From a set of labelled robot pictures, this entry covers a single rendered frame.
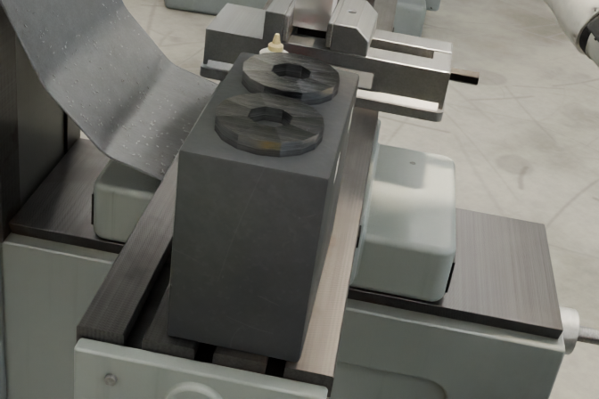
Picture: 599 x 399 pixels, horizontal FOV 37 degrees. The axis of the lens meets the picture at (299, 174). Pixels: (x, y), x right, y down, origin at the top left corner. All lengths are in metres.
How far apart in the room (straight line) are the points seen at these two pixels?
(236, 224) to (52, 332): 0.70
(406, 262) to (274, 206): 0.51
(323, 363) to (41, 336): 0.68
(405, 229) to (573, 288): 1.56
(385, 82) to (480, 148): 2.14
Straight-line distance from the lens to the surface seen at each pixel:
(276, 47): 1.16
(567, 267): 2.81
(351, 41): 1.23
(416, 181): 1.32
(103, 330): 0.81
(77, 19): 1.29
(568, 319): 1.41
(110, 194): 1.22
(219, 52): 1.28
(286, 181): 0.69
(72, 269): 1.30
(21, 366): 1.45
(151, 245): 0.91
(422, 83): 1.25
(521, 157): 3.39
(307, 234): 0.71
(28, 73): 1.30
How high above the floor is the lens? 1.45
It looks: 29 degrees down
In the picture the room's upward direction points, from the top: 8 degrees clockwise
